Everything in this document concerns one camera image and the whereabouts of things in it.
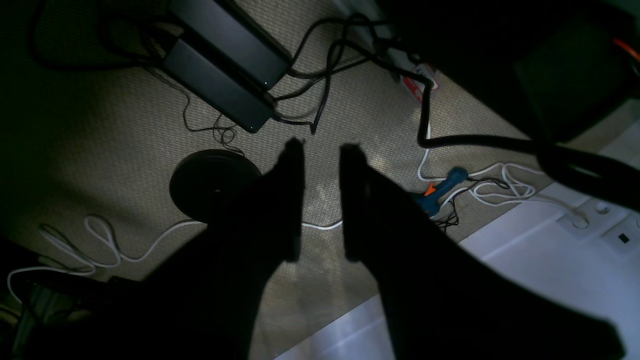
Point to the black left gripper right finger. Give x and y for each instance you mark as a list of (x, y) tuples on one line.
[(440, 302)]

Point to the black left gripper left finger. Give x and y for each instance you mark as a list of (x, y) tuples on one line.
[(207, 294)]

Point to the blue orange hand tool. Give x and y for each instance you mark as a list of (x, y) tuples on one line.
[(429, 201)]

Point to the round black disc base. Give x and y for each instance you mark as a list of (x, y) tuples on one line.
[(205, 182)]

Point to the red white label box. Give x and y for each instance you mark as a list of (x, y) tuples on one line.
[(417, 88)]

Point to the black power adapter brick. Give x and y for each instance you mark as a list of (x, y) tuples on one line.
[(228, 29)]

